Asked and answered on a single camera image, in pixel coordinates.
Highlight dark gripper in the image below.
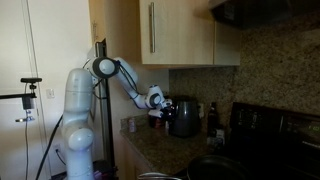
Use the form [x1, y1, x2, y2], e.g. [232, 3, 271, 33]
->
[161, 105, 175, 121]

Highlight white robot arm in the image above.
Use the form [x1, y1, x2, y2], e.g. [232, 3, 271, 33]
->
[61, 57, 173, 180]

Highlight pink soda can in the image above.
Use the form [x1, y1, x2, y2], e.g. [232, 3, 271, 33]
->
[128, 118, 136, 132]

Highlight dark glass bottle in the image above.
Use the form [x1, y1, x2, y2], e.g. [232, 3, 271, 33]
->
[207, 102, 219, 137]

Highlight small white container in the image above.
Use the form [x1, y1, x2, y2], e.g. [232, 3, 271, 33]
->
[207, 129, 225, 147]

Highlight wooden lower cabinet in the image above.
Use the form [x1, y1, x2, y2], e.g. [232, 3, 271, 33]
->
[115, 134, 151, 180]

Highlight wooden cabinet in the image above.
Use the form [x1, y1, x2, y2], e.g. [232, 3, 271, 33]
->
[88, 0, 240, 68]
[115, 134, 151, 180]

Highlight black frying pan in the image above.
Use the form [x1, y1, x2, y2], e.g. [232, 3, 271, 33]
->
[175, 155, 253, 180]

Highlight wooden upper cabinet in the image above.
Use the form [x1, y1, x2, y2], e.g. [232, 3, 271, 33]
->
[88, 0, 240, 68]

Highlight black stove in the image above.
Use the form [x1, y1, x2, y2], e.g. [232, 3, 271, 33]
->
[221, 102, 320, 180]

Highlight black range hood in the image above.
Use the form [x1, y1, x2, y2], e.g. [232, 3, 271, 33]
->
[208, 0, 320, 29]

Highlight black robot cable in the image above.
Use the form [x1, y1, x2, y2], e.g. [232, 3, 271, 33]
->
[35, 114, 64, 180]

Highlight camera on stand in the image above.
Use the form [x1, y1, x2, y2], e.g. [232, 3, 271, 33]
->
[0, 77, 42, 122]

